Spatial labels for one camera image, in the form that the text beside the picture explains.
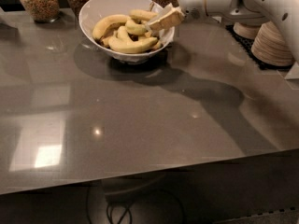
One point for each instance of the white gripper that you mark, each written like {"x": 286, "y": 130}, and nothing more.
{"x": 192, "y": 1}

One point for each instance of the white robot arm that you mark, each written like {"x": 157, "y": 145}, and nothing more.
{"x": 283, "y": 13}

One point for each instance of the white napkin in bowl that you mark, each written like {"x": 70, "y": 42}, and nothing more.
{"x": 165, "y": 36}

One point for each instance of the middle small yellow banana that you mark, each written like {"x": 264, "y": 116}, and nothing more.
{"x": 134, "y": 28}

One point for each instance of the left curved yellow banana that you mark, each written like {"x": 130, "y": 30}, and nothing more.
{"x": 104, "y": 24}

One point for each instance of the white ceramic bowl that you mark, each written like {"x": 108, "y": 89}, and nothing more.
{"x": 95, "y": 10}

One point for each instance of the back stack paper bowls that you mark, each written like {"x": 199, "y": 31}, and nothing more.
{"x": 246, "y": 31}

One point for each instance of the stack paper bowls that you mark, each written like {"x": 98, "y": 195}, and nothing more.
{"x": 246, "y": 31}
{"x": 270, "y": 47}

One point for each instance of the black rubber mat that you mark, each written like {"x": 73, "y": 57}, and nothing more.
{"x": 246, "y": 44}

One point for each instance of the front stack paper bowls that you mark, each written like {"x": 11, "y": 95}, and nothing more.
{"x": 270, "y": 47}

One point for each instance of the left glass cereal jar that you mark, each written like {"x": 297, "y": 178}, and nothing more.
{"x": 42, "y": 10}

